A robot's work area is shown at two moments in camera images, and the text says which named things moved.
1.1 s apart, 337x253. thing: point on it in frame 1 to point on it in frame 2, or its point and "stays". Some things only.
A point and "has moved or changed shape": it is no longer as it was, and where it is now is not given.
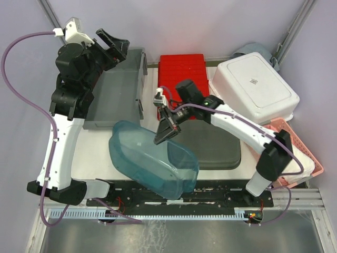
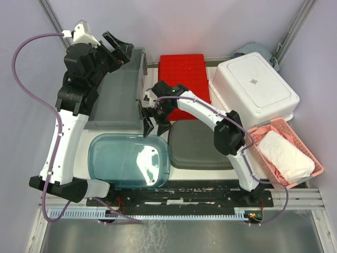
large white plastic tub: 251,85 stays
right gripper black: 166,129 to 165,124
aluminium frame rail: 302,198 stays
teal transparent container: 169,168 has moved or changed shape
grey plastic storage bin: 117,94 stays
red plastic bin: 172,69 stays
